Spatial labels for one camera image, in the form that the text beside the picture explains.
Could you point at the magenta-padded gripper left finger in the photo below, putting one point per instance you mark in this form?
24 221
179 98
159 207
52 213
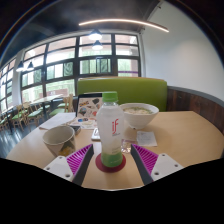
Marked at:
78 161

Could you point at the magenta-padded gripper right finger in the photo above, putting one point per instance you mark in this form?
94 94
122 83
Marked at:
148 161

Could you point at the white green-capped drink bottle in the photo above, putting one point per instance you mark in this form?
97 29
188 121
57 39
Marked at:
111 133

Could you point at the flat round red coaster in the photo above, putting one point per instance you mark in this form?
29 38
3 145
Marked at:
100 166

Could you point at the small white receipt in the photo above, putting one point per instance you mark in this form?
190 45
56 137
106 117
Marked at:
146 138

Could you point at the white ceramic bowl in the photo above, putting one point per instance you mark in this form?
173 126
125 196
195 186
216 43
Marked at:
140 116

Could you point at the white paper sheet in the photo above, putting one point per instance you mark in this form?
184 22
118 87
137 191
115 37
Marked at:
58 120

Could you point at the sticker-covered black laptop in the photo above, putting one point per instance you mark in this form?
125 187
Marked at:
88 105

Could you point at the group of wooden chairs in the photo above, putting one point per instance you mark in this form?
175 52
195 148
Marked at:
31 113

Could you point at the wooden dining table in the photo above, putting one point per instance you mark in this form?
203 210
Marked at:
46 99

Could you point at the green upholstered bench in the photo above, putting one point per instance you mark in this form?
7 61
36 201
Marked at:
133 90

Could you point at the curved linear ceiling light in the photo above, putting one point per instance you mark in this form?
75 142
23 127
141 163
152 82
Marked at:
133 22

